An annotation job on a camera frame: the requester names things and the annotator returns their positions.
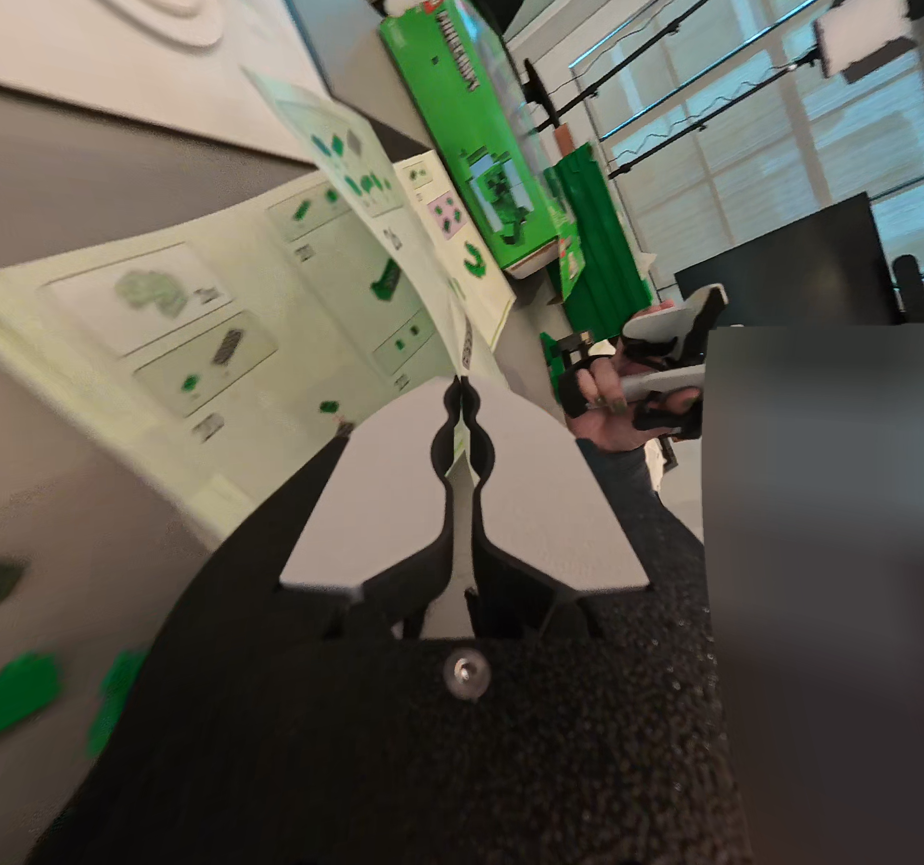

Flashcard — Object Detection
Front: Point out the green toy brick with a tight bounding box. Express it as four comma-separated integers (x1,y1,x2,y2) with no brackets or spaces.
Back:
0,652,62,732
87,648,149,758

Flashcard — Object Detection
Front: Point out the green brick assembly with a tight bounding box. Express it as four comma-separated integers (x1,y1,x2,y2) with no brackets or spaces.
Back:
541,331,596,411

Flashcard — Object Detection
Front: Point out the person's right hand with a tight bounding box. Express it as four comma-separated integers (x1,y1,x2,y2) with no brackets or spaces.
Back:
569,302,703,453

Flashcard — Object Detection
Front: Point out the stack of green plastic bins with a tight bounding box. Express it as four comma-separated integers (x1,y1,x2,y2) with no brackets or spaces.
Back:
545,143,654,342

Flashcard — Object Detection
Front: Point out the black camera bar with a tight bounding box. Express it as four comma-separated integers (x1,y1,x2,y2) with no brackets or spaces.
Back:
891,255,924,324

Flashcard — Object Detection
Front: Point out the pale green instruction booklet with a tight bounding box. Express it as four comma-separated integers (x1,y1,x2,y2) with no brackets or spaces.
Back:
0,67,517,563

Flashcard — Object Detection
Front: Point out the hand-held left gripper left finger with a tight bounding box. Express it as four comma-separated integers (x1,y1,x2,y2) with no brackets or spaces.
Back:
280,376,463,638

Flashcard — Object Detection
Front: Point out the green toy brick box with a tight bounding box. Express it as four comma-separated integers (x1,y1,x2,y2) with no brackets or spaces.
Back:
379,0,586,303

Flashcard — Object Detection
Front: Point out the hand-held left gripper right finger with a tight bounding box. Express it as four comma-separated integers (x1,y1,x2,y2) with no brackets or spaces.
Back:
462,377,651,638

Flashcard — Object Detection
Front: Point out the studio light on stand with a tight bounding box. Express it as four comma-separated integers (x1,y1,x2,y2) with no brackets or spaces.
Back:
608,0,924,180
534,0,899,133

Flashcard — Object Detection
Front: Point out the large black screen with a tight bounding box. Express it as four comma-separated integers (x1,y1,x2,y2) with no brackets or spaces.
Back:
675,192,903,332

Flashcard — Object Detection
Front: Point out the person's right forearm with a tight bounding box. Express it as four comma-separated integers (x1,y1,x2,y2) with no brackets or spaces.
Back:
576,438,707,592

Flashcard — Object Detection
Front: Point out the grey desk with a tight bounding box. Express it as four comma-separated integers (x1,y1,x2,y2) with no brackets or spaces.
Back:
0,0,708,865

